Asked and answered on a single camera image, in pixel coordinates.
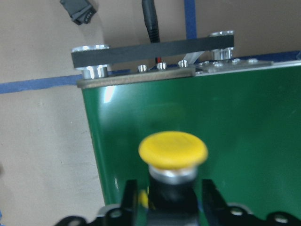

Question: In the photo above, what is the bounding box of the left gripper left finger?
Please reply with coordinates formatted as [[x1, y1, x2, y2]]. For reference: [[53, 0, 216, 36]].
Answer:
[[120, 179, 138, 226]]

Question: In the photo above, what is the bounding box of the green conveyor belt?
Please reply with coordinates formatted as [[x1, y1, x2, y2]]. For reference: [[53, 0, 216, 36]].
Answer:
[[71, 30, 301, 226]]

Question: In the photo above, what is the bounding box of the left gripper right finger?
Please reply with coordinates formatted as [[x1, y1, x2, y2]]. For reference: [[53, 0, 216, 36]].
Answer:
[[202, 179, 230, 226]]

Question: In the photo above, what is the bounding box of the yellow push button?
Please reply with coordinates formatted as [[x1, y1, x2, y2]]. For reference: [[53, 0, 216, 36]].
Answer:
[[138, 131, 208, 226]]

